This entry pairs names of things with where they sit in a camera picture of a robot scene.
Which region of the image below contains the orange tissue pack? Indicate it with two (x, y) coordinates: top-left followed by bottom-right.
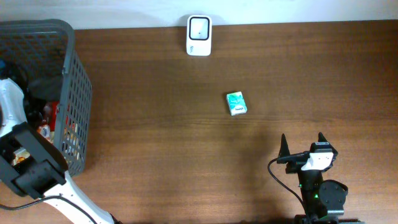
(37, 124), (51, 140)

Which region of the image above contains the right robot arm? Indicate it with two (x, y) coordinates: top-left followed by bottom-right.
(267, 133), (361, 224)

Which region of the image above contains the grey plastic mesh basket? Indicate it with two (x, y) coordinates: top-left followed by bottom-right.
(1, 19), (93, 176)

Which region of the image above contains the red snack bag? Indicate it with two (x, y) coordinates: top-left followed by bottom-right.
(43, 101), (59, 131)

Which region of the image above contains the yellow wet wipes pack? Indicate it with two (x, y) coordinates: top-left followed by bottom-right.
(12, 147), (30, 166)

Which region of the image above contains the green tissue pack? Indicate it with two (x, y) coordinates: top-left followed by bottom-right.
(226, 91), (248, 116)

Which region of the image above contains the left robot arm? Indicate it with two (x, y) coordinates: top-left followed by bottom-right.
(1, 78), (118, 224)

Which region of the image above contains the white barcode scanner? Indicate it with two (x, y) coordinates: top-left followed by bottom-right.
(186, 15), (213, 57)

